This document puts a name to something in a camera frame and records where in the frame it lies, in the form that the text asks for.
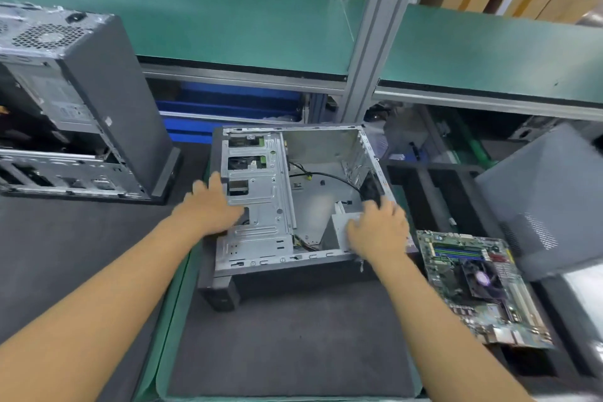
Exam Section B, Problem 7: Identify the black CPU fan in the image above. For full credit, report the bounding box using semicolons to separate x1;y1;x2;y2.
456;256;506;303

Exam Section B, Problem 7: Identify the blue plastic crate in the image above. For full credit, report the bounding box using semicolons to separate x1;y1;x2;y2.
145;80;308;146

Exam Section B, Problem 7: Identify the dark grey computer case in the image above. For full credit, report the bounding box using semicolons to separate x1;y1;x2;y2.
198;122;418;314

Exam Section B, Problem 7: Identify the long green workbench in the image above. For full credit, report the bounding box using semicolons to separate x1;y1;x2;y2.
0;0;603;122

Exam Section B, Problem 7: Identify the silver computer case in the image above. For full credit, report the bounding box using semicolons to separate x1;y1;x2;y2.
0;1;183;206

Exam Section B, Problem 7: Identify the silver power supply unit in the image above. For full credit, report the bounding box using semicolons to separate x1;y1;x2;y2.
330;200;369;253

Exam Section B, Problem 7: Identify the clear plastic bag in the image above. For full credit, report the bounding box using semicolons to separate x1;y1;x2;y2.
362;118;416;163

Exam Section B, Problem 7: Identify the grey metal conveyor plate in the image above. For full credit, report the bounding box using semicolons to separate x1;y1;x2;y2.
555;264;603;342

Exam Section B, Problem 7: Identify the grey case side panel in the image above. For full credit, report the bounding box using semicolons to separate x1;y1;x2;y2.
473;121;603;284

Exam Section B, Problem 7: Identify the black divided foam tray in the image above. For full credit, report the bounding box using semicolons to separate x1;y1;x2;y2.
381;156;603;394

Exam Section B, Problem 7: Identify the person's right hand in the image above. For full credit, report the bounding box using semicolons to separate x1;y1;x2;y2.
345;196;414;267

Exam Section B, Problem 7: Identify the person's right forearm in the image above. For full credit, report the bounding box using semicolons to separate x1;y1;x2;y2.
376;249;535;402

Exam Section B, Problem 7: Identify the green motherboard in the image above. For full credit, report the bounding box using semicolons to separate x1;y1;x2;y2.
415;228;556;352

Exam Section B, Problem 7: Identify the person's left hand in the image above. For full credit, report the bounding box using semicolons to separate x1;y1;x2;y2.
170;170;247;241

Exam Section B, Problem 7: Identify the thick aluminium frame post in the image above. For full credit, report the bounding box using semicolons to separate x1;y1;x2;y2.
334;0;433;126

